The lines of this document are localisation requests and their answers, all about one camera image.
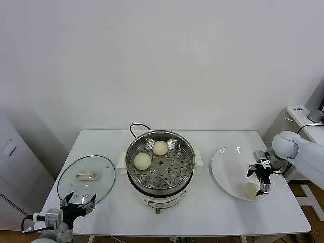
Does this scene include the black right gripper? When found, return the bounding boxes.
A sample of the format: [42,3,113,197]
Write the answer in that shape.
[246,164,274,197]

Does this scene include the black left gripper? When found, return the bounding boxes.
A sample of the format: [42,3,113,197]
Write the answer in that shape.
[60,192,97,226]

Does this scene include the white steamed baozi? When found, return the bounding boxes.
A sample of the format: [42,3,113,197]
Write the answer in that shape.
[133,153,152,170]
[242,182,261,198]
[152,140,169,156]

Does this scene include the round glass lid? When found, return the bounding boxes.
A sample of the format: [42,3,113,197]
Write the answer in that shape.
[57,155,116,203]

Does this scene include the stainless steel steamer pot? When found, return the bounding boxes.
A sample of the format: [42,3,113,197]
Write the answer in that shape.
[117,130,204,194]

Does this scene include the white round plate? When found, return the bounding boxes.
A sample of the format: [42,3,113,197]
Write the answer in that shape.
[211,146,275,202]

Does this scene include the white cabinet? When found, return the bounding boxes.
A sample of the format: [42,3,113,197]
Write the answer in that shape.
[0,108,55,232]

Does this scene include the grey monitor stand base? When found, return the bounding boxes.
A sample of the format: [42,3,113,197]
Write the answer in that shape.
[307,108,324,124]

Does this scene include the cream electric cooker base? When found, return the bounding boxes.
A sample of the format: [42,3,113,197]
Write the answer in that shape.
[121,167,200,215]

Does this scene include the dark monitor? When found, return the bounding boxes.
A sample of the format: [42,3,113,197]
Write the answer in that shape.
[306,77,324,112]

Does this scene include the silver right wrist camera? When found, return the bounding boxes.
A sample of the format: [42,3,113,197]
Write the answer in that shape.
[254,150,271,168]

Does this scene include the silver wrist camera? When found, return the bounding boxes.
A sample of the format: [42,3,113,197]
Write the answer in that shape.
[32,208,63,228]
[254,150,271,168]

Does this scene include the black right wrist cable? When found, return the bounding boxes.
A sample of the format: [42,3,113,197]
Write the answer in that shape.
[273,161,292,176]

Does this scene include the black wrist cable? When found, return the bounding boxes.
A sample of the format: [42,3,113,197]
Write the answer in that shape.
[273,161,292,176]
[21,215,49,232]

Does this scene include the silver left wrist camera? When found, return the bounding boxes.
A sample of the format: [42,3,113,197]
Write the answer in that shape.
[32,208,63,228]

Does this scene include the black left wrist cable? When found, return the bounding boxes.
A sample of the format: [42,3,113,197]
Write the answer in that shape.
[21,215,49,232]

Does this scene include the black adapter cable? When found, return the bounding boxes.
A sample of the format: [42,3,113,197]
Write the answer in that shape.
[296,123,324,135]

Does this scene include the black cooker power cord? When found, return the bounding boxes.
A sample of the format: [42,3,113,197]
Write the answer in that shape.
[129,123,152,140]

